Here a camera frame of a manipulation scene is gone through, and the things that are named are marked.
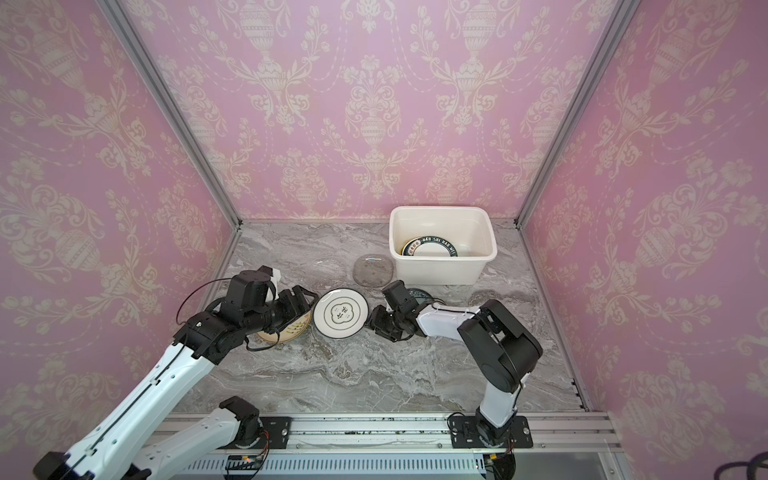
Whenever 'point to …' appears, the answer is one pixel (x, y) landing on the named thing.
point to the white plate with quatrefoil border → (340, 313)
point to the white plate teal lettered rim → (428, 246)
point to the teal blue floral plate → (420, 296)
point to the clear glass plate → (373, 271)
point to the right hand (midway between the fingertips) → (367, 326)
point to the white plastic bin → (469, 229)
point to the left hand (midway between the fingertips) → (313, 305)
